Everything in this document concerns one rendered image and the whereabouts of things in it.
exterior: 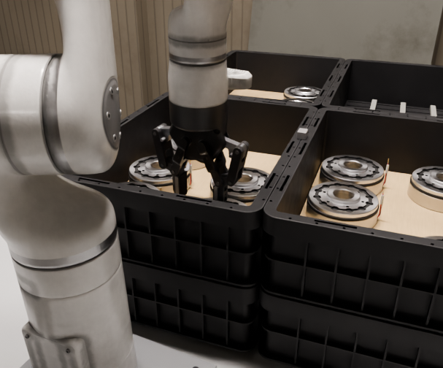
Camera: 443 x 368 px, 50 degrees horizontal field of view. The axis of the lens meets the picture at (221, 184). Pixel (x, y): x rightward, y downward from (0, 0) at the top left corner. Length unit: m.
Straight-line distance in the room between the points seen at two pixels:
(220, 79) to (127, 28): 2.82
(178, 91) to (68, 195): 0.22
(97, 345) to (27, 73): 0.25
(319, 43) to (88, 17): 2.32
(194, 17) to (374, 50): 2.07
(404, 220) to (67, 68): 0.55
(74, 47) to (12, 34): 3.97
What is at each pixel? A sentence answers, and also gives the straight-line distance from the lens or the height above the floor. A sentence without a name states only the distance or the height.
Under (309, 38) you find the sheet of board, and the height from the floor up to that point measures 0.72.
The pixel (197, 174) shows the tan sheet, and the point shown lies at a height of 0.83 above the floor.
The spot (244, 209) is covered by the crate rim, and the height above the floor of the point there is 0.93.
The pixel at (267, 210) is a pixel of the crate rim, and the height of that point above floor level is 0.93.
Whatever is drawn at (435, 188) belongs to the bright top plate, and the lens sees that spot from 0.81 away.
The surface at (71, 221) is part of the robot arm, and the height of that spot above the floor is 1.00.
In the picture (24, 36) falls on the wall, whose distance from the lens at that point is 4.22.
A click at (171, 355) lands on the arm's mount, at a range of 0.56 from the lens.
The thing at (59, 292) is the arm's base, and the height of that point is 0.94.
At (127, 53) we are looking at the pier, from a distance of 3.43.
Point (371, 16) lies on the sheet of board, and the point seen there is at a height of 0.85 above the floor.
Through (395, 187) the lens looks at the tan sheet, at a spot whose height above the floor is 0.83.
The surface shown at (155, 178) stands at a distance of 0.78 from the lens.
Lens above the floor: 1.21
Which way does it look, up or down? 28 degrees down
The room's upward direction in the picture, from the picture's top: straight up
